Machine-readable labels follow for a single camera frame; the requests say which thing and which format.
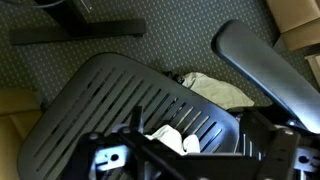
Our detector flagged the light wood drawer cabinet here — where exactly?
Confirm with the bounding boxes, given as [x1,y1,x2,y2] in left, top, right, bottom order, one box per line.
[266,0,320,85]

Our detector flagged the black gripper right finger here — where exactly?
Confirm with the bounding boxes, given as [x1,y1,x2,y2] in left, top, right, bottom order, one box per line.
[240,106,320,180]

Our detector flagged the black robot stand base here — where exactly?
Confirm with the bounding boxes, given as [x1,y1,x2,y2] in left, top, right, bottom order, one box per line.
[9,0,147,45]

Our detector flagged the black slatted office chair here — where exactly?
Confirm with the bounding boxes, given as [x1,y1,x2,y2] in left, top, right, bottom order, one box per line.
[17,20,320,180]

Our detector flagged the beige khaki shorts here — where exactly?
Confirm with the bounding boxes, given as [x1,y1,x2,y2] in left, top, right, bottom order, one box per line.
[182,72,255,109]

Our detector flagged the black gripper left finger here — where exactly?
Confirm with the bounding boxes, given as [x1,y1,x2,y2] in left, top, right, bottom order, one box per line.
[59,105,208,180]

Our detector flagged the brown leather armchair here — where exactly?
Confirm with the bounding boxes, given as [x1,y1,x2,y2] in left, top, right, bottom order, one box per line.
[0,88,42,180]

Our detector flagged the small white cloth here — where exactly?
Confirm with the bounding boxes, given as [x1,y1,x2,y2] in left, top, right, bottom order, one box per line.
[145,125,200,156]

